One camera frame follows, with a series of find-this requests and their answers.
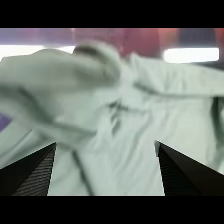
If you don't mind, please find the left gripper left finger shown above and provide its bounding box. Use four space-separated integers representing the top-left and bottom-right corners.
0 142 57 197

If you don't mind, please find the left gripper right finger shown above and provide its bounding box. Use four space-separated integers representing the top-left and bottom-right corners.
155 140 224 197

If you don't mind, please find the pale green shirt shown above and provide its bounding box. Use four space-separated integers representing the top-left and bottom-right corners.
0 39 224 197

